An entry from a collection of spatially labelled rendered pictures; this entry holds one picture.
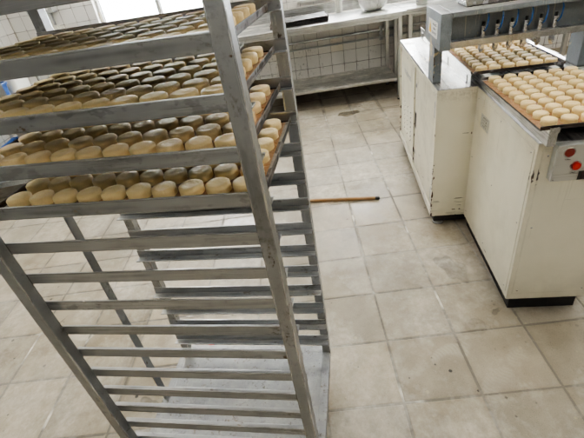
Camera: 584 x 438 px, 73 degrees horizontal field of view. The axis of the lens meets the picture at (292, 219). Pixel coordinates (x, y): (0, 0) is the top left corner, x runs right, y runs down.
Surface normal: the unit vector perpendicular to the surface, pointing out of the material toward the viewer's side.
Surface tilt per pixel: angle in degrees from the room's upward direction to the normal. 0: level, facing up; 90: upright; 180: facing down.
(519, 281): 90
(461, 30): 90
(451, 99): 90
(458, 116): 90
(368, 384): 0
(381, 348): 0
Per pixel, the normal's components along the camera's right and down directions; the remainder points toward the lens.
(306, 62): 0.03, 0.55
